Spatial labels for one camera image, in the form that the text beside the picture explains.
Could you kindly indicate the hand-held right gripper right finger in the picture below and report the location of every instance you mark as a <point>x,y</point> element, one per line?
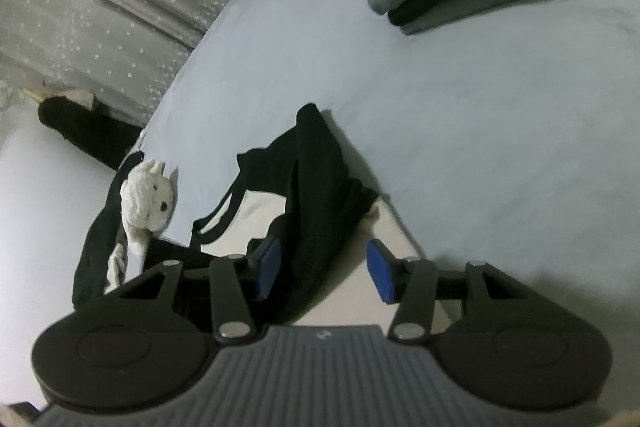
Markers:
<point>380,275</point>

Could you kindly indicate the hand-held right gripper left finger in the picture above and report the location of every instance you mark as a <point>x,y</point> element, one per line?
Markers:
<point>267,268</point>

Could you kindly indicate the black and cream printed sweatshirt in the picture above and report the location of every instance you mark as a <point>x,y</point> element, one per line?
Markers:
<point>315,207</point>

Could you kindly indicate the white plush dog toy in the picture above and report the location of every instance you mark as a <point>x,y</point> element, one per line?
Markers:
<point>147,202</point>

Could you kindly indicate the cream sock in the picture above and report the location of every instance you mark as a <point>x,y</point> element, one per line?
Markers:
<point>115,269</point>

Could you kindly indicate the crumpled black garment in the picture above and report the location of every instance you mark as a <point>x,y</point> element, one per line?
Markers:
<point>95,247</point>

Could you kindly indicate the black hanging garment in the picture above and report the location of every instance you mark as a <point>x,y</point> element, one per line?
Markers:
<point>85,132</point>

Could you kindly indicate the folded dark grey garment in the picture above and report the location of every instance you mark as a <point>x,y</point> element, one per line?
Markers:
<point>500,4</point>

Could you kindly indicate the grey star patterned curtain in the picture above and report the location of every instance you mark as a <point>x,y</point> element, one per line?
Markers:
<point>100,7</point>

